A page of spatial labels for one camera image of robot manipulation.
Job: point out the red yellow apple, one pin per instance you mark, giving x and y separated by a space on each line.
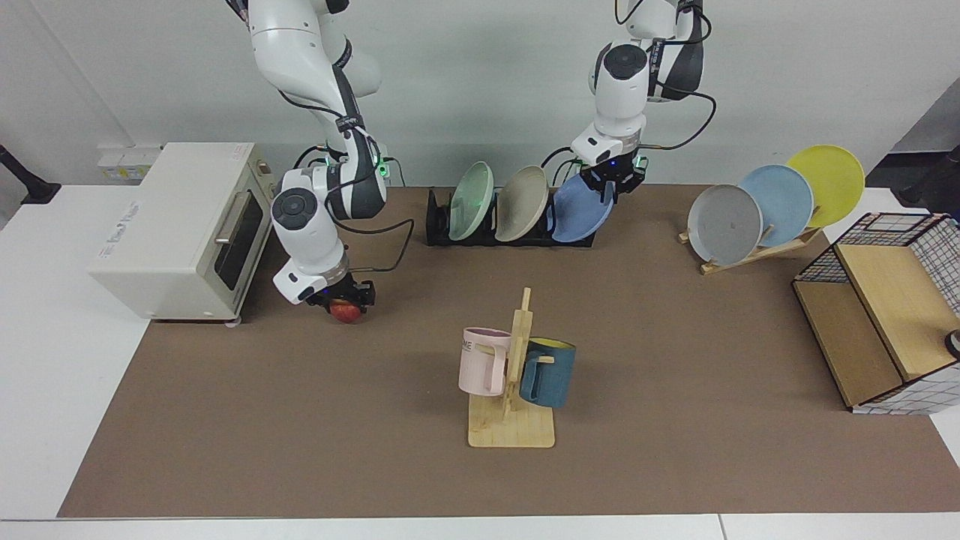
346 312

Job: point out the periwinkle blue plate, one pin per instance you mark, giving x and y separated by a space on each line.
577 214

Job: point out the beige plate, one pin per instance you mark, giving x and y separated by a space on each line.
521 202

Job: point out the black dish rack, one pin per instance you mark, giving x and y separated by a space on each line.
436 221

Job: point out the grey plate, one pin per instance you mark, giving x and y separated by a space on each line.
724 225

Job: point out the pale green plate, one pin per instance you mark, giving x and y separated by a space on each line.
471 199

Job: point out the wooden plate rack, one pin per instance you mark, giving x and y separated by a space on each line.
750 256

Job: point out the light blue plate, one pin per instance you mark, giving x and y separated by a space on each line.
784 199

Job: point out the yellow plate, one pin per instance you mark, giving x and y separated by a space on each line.
832 180

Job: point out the brown table cloth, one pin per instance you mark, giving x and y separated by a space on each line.
300 420

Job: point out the pink mug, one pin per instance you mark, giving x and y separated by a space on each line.
480 367

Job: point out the pale toaster oven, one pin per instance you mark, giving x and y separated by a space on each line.
165 232

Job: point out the dark teal mug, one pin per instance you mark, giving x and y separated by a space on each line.
551 375

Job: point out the wooden cup stand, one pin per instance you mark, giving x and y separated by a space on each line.
510 427

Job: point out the black background object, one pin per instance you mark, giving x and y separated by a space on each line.
934 184

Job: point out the black stand foot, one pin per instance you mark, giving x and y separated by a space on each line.
30 187

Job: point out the dark round object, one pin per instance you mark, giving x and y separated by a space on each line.
954 345

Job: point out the white wall socket strip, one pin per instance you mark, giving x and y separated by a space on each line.
127 163

